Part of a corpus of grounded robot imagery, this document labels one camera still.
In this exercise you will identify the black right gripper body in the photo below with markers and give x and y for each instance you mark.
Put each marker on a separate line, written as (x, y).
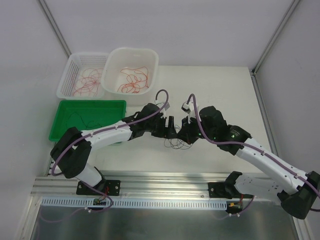
(186, 129)

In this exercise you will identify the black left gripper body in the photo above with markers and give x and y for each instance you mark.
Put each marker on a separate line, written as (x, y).
(162, 127)

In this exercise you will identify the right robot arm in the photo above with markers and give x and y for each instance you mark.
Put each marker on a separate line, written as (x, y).
(293, 189)

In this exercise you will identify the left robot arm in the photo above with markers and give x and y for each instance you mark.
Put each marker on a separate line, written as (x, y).
(72, 151)

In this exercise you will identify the white plastic tub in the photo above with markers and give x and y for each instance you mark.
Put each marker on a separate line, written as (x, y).
(130, 74)

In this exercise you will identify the green plastic tray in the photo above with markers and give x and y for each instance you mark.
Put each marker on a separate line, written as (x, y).
(85, 115)

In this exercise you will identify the white perforated basket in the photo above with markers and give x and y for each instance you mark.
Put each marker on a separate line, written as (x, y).
(81, 78)

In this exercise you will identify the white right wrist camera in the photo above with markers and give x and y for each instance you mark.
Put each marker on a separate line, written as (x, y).
(191, 109)

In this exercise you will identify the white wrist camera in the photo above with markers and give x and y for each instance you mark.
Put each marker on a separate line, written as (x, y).
(191, 109)
(163, 106)

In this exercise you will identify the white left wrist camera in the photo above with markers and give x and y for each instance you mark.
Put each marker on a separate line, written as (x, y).
(163, 106)

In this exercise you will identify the aluminium extrusion rail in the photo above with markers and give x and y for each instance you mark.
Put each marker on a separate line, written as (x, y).
(141, 185)

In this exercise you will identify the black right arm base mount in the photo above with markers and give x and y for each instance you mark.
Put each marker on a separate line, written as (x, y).
(217, 190)

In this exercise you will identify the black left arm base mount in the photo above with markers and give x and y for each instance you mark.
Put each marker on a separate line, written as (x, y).
(109, 187)

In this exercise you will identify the right aluminium frame post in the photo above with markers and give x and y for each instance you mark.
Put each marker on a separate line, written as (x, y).
(275, 36)

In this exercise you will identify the aluminium frame post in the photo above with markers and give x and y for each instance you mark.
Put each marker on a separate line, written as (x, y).
(275, 36)
(54, 26)

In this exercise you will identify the white slotted cable duct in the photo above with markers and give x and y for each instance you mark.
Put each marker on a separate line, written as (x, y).
(77, 202)

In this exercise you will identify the left aluminium frame post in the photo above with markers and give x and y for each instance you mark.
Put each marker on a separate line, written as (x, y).
(54, 26)

